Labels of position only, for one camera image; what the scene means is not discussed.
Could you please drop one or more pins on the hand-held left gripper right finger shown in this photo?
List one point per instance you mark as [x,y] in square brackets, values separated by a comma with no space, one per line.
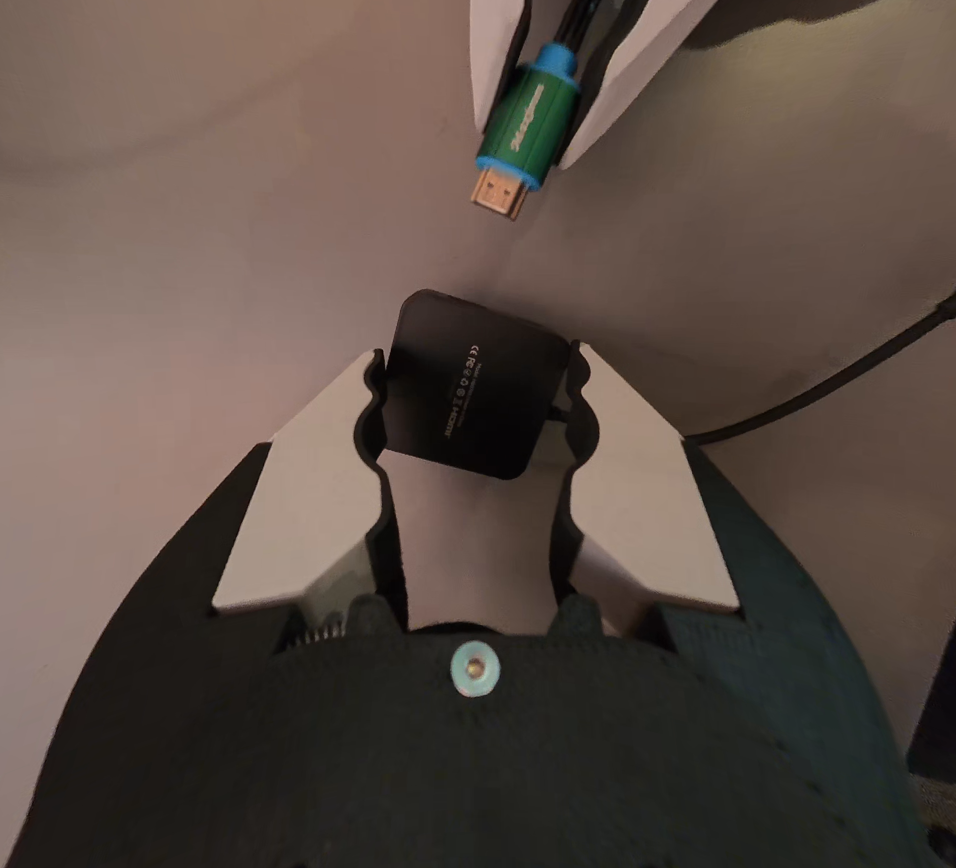
[642,509]

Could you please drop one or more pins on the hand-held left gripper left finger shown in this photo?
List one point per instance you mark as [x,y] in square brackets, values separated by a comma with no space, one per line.
[314,509]

